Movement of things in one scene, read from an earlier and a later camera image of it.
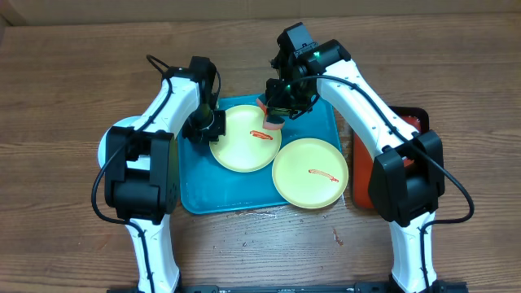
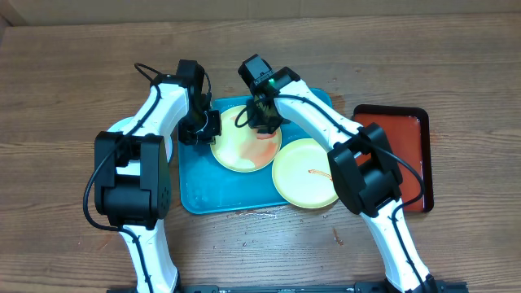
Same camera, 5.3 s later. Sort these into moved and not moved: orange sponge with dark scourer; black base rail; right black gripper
Moved: orange sponge with dark scourer; right black gripper
Not moved: black base rail
